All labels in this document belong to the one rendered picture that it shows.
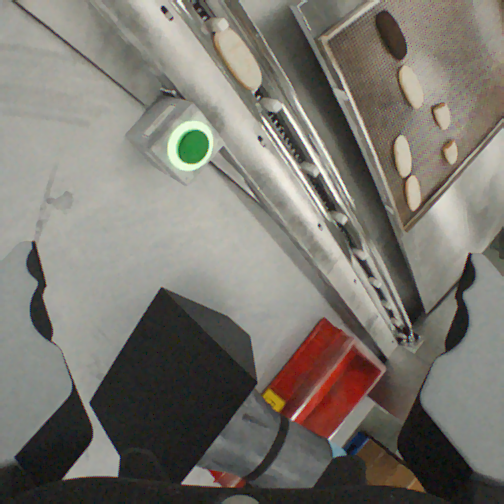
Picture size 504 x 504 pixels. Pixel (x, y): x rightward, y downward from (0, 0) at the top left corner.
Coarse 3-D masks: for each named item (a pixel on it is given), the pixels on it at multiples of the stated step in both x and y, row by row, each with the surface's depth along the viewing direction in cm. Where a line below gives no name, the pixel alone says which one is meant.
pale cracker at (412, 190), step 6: (408, 180) 76; (414, 180) 76; (408, 186) 77; (414, 186) 77; (408, 192) 78; (414, 192) 78; (408, 198) 79; (414, 198) 80; (420, 198) 81; (408, 204) 81; (414, 204) 81
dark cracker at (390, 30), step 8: (384, 16) 51; (392, 16) 52; (384, 24) 52; (392, 24) 52; (384, 32) 53; (392, 32) 53; (400, 32) 54; (384, 40) 54; (392, 40) 54; (400, 40) 55; (392, 48) 55; (400, 48) 56; (400, 56) 57
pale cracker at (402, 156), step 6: (396, 138) 68; (402, 138) 68; (396, 144) 68; (402, 144) 68; (396, 150) 69; (402, 150) 69; (408, 150) 70; (396, 156) 70; (402, 156) 70; (408, 156) 71; (396, 162) 71; (402, 162) 71; (408, 162) 72; (402, 168) 72; (408, 168) 73; (402, 174) 73
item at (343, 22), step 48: (384, 0) 50; (432, 0) 54; (480, 0) 59; (432, 48) 60; (432, 96) 67; (480, 96) 75; (384, 144) 67; (480, 144) 85; (384, 192) 75; (432, 192) 84
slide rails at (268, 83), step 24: (216, 0) 42; (192, 24) 42; (216, 48) 45; (264, 72) 51; (264, 120) 55; (288, 120) 57; (312, 144) 63; (312, 192) 67; (336, 192) 72; (360, 240) 84; (384, 288) 101; (384, 312) 108; (408, 336) 131
